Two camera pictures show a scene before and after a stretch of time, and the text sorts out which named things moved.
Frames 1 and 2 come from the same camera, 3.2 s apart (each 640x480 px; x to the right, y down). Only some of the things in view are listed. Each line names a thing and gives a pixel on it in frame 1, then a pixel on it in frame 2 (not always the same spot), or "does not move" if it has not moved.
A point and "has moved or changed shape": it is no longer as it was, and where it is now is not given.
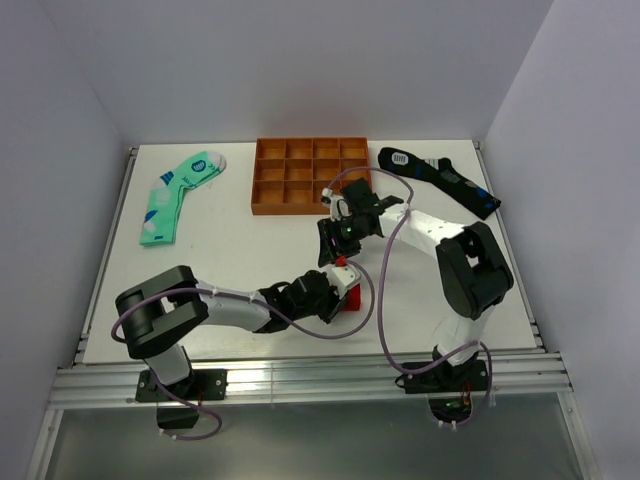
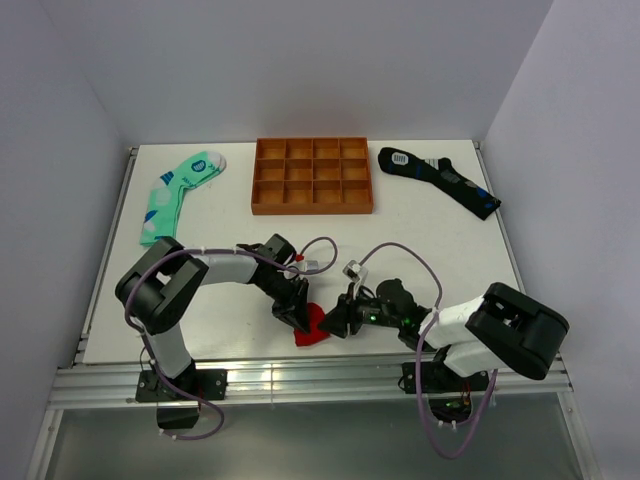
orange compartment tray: x=291 y=173 does not move
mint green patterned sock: x=158 y=226 does not move
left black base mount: x=203 y=385 does not move
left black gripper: x=335 y=302 -> x=293 y=309
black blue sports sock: x=440 y=171 does not move
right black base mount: x=450 y=387 does not move
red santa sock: x=352 y=300 has moved or changed shape
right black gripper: x=327 y=230 -> x=346 y=311
